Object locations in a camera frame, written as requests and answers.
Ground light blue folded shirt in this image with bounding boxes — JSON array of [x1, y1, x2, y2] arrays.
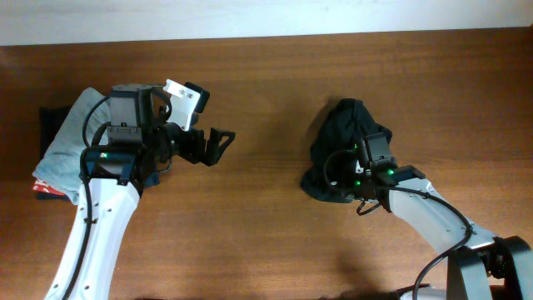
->
[[32, 87, 110, 204]]

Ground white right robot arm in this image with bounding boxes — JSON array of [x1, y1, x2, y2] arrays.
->
[[323, 133, 532, 299]]

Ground navy folded garment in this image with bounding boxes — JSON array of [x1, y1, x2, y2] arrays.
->
[[35, 106, 71, 201]]

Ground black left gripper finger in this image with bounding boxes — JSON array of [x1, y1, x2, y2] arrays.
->
[[203, 127, 236, 167], [185, 82, 210, 125]]

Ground dark teal shirt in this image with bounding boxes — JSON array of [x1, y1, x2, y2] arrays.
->
[[301, 98, 392, 203]]

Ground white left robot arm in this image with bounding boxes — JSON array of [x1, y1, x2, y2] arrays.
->
[[46, 79, 236, 299]]

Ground red folded garment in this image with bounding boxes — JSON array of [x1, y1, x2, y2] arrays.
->
[[32, 178, 64, 196]]

